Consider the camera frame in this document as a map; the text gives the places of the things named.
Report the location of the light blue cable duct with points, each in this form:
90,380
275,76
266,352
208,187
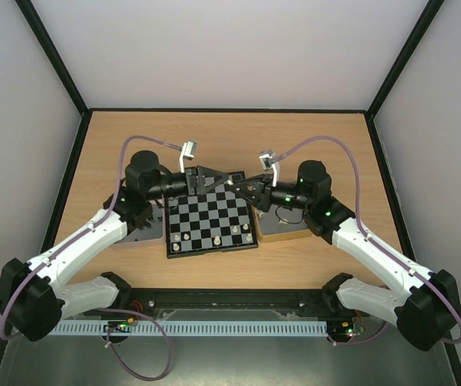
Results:
193,328

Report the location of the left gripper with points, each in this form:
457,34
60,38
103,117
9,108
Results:
192,174

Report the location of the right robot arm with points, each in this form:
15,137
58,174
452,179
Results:
423,305

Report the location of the gold tin with white pieces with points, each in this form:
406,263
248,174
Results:
280,224

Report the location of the black silver chessboard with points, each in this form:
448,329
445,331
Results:
205,217

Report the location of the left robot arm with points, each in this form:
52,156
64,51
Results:
36,295

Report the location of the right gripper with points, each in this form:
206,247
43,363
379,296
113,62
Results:
262,195

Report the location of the tin tray with black pieces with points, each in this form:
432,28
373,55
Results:
147,236

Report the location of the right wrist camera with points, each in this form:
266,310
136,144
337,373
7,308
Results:
268,161

